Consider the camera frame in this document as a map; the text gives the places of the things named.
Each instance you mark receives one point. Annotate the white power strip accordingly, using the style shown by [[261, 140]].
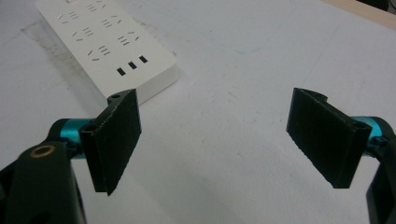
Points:
[[106, 46]]

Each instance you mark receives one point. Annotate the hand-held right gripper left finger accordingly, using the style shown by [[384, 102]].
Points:
[[113, 143]]

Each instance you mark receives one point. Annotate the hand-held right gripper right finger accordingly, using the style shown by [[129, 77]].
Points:
[[327, 137]]

